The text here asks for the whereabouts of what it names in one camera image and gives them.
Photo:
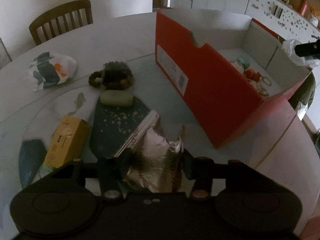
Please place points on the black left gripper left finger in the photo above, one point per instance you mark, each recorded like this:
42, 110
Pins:
128, 159

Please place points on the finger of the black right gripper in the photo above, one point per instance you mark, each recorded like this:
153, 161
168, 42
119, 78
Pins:
307, 49

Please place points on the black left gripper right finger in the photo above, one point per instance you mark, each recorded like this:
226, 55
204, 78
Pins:
188, 165

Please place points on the white plastic bag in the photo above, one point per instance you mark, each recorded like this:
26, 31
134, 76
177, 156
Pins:
288, 47

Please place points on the silver foil snack bag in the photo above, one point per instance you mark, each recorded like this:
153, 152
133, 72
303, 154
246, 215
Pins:
157, 164

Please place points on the yellow cardboard box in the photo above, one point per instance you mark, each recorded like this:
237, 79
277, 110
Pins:
67, 142

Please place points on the pale green soap bar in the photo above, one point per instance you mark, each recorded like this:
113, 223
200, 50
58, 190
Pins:
116, 98

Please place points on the white striped book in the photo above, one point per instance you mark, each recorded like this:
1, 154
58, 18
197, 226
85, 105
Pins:
133, 142

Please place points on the teal round sponge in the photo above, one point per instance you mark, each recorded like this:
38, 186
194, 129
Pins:
244, 62

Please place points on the round fish pattern mat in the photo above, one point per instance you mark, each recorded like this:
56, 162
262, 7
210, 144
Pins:
109, 128

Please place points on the orange cardboard storage box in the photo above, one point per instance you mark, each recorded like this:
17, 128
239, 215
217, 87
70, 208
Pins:
197, 50

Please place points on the white cabinet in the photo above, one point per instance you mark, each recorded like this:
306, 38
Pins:
274, 14

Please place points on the dark fluffy scrunchie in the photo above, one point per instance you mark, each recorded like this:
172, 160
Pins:
114, 76

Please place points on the white patterned pouch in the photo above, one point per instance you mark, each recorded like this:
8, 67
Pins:
50, 69

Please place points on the wooden chair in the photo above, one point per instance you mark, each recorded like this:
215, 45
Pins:
60, 20

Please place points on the orange dog keychain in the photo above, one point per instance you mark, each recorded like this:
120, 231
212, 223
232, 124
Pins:
256, 79

